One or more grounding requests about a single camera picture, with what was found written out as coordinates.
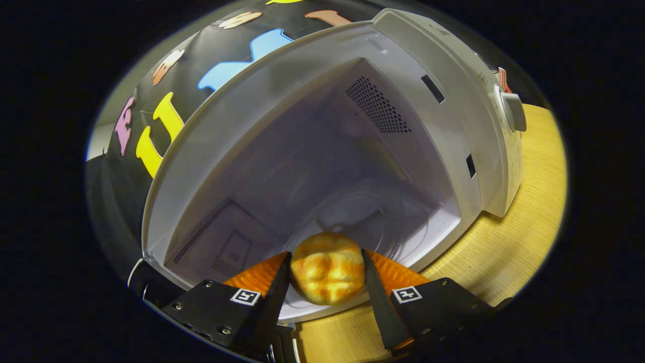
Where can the golden bread bun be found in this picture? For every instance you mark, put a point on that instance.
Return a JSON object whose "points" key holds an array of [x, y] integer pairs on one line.
{"points": [[327, 269]]}

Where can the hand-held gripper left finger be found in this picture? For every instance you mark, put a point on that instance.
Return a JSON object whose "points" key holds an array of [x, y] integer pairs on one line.
{"points": [[274, 302]]}

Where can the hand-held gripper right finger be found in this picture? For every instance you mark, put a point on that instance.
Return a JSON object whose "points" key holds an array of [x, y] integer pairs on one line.
{"points": [[385, 312]]}

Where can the white microwave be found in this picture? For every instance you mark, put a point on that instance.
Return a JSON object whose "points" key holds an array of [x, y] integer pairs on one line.
{"points": [[327, 151]]}

